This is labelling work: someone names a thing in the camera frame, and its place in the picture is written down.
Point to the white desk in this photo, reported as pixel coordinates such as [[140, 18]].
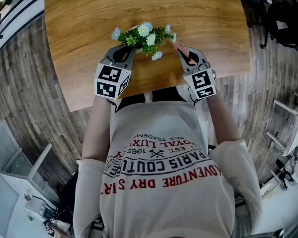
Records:
[[17, 222]]

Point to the person in white t-shirt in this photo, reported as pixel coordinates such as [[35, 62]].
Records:
[[164, 202]]

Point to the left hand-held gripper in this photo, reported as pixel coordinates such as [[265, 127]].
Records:
[[106, 80]]

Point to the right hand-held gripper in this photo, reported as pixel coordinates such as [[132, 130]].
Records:
[[201, 82]]

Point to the potted plant with pale flowers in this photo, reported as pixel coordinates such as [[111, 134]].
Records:
[[144, 38]]

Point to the person's black trousers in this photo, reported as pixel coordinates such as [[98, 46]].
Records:
[[131, 101]]

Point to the person's right forearm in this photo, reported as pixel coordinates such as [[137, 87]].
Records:
[[223, 123]]

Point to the glass partition panel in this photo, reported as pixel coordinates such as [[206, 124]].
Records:
[[2, 145]]

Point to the black office chair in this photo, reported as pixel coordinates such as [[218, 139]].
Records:
[[288, 26]]

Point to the pink cloth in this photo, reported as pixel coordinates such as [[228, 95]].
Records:
[[181, 47]]

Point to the white table frame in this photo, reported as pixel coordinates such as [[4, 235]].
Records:
[[285, 108]]

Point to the person's left forearm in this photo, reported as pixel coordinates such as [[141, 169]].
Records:
[[95, 133]]

